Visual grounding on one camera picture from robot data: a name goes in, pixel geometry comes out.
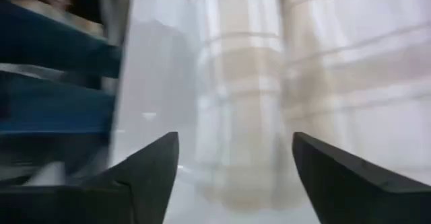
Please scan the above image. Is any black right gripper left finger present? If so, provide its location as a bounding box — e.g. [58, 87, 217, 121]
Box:
[0, 131, 180, 224]

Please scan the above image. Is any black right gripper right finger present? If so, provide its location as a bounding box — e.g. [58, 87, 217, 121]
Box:
[292, 131, 431, 224]

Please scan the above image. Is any plaid white beige towel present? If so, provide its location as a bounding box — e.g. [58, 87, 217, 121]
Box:
[190, 0, 431, 215]

